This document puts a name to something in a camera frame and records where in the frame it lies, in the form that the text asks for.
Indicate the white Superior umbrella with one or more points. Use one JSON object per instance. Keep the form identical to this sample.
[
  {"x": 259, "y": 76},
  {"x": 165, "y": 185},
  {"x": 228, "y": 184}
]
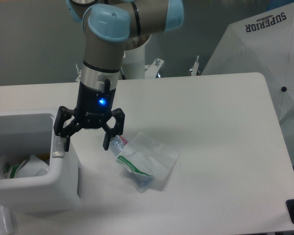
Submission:
[{"x": 263, "y": 43}]

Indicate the white trash bag inside can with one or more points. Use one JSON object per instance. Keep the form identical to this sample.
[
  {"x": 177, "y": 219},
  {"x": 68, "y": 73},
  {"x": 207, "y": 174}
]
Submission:
[{"x": 27, "y": 167}]

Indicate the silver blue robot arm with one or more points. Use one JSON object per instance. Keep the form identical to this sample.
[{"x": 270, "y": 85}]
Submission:
[{"x": 107, "y": 27}]

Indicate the clear plastic water bottle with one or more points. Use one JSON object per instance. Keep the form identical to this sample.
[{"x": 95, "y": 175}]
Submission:
[{"x": 117, "y": 144}]

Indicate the white push-lid trash can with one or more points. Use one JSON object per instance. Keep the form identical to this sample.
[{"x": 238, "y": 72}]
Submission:
[{"x": 30, "y": 132}]

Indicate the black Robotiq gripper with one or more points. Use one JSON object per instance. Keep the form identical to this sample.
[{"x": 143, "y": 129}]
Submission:
[{"x": 92, "y": 111}]

